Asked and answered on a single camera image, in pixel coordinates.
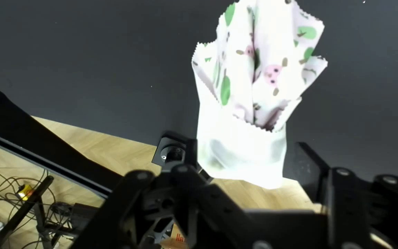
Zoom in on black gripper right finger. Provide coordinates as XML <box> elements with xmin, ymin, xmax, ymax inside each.
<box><xmin>297</xmin><ymin>142</ymin><xmax>398</xmax><ymax>249</ymax></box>

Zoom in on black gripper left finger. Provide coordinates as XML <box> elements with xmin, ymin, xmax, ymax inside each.
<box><xmin>70</xmin><ymin>132</ymin><xmax>256</xmax><ymax>249</ymax></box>

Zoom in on white patterned cloth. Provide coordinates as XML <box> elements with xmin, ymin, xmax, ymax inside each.
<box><xmin>190</xmin><ymin>0</ymin><xmax>330</xmax><ymax>191</ymax></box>

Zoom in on black metal frame bar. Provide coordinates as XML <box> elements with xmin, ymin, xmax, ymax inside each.
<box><xmin>0</xmin><ymin>88</ymin><xmax>127</xmax><ymax>197</ymax></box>

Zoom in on black floor cables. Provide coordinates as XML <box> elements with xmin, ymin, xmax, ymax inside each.
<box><xmin>0</xmin><ymin>137</ymin><xmax>78</xmax><ymax>249</ymax></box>

